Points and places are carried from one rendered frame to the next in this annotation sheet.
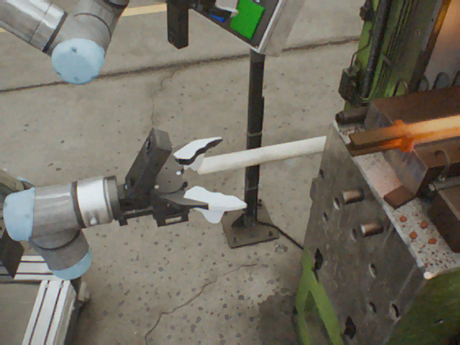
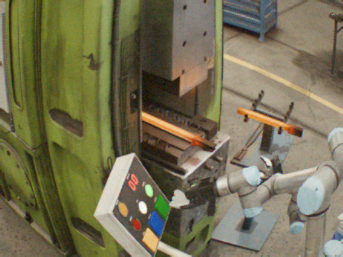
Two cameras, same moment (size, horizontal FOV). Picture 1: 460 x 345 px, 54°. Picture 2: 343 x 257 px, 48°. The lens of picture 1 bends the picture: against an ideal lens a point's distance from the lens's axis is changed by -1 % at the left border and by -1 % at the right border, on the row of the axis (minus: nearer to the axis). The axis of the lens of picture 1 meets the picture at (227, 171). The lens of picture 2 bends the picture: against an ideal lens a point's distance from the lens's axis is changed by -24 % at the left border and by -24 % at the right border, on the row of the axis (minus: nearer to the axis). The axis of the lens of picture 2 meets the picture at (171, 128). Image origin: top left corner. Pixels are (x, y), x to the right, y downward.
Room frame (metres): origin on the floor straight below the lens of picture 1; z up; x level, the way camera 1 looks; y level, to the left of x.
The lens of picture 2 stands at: (1.77, 0.97, 2.29)
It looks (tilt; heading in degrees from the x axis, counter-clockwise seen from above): 35 degrees down; 230
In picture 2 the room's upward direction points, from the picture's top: 1 degrees clockwise
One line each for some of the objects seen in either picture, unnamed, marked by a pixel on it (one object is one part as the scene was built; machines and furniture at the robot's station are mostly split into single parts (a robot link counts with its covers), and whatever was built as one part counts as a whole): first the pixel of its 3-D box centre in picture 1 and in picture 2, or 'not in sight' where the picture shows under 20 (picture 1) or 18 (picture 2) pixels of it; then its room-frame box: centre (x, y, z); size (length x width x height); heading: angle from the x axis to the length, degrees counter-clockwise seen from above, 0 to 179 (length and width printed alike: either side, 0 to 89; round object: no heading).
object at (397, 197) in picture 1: (398, 196); not in sight; (0.50, -0.30, 0.92); 0.04 x 0.03 x 0.01; 121
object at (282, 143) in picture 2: not in sight; (266, 149); (0.04, -0.28, 0.70); 0.40 x 0.30 x 0.02; 22
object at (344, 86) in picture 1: (349, 85); not in sight; (0.99, -0.33, 0.80); 0.06 x 0.03 x 0.14; 14
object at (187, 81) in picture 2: not in sight; (153, 63); (0.65, -0.51, 1.32); 0.42 x 0.20 x 0.10; 104
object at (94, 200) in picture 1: (98, 202); not in sight; (0.44, 0.20, 0.98); 0.08 x 0.05 x 0.08; 14
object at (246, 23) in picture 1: (247, 18); (161, 207); (0.96, -0.05, 1.01); 0.07 x 0.05 x 0.07; 39
